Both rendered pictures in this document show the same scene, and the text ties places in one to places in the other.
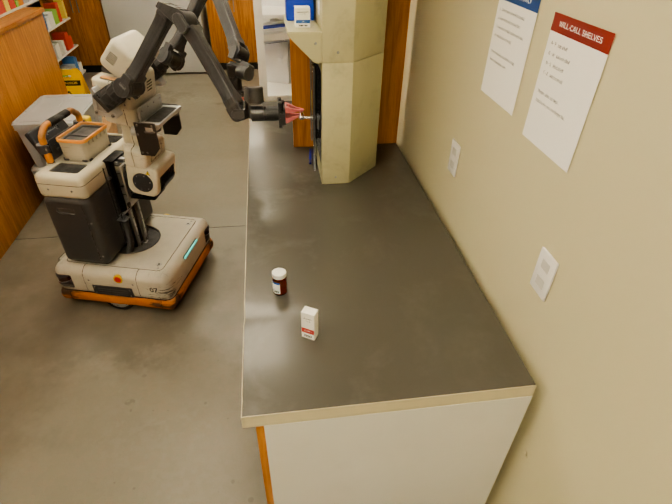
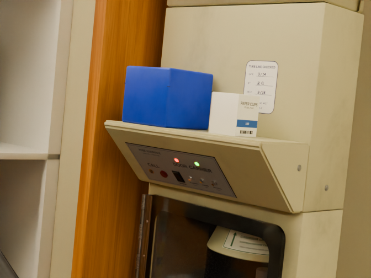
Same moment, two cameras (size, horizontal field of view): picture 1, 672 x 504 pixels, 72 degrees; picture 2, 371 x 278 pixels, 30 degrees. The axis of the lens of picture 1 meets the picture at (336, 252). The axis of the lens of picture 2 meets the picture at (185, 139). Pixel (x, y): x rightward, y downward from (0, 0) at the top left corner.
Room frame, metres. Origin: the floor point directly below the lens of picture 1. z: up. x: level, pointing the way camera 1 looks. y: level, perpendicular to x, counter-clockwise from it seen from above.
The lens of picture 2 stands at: (1.01, 0.81, 1.55)
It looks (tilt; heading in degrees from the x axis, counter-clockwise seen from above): 3 degrees down; 322
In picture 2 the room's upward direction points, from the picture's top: 6 degrees clockwise
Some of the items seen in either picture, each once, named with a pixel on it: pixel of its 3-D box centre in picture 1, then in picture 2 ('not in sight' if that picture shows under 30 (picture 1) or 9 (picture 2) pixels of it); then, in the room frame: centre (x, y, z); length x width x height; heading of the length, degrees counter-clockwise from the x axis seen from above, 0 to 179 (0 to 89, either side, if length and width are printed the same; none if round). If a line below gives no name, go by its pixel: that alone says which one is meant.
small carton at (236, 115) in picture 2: (302, 16); (234, 114); (1.76, 0.13, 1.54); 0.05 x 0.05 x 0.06; 10
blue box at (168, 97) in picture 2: (299, 4); (167, 97); (1.90, 0.16, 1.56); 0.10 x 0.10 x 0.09; 9
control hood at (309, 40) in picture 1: (301, 37); (197, 163); (1.82, 0.14, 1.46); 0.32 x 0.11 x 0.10; 9
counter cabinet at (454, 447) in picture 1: (336, 278); not in sight; (1.67, 0.00, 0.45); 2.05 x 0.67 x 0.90; 9
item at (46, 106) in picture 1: (66, 129); not in sight; (3.22, 1.99, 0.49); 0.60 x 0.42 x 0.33; 9
